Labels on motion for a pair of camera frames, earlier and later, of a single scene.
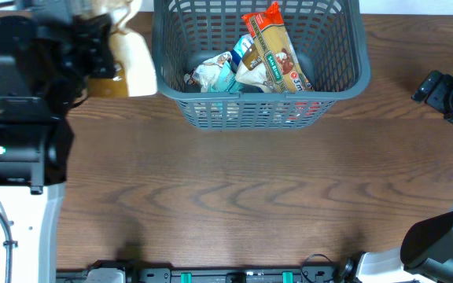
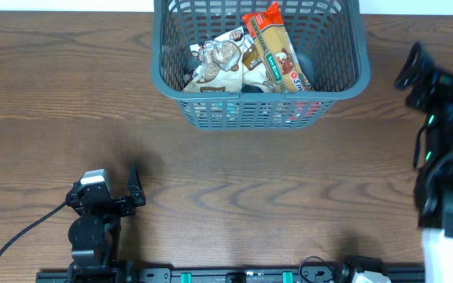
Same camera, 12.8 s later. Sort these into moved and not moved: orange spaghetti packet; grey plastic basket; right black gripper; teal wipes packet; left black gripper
Moved: right black gripper; teal wipes packet; left black gripper
Not moved: orange spaghetti packet; grey plastic basket
